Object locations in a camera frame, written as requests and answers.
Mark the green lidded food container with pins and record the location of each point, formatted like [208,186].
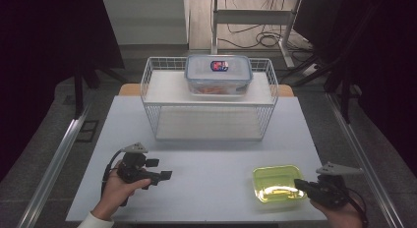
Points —
[272,179]

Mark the aluminium rail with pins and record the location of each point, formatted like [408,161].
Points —
[364,156]
[55,162]

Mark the white metal desk frame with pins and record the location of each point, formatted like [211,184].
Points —
[252,16]

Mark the person's right hand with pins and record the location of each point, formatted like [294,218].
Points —
[341,218]

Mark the black curtain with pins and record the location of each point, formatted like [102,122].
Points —
[383,57]
[42,41]

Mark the clear blue-rimmed food container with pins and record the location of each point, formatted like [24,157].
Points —
[203,70]

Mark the black stand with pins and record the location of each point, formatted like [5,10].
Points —
[344,97]
[78,93]

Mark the wooden board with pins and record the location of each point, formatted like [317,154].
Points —
[129,89]

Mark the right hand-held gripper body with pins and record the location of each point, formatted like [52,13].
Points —
[327,192]

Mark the person's left hand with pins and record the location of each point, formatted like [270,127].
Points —
[114,195]

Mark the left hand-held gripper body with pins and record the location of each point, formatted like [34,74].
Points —
[132,170]

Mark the white power strip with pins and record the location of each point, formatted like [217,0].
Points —
[310,69]

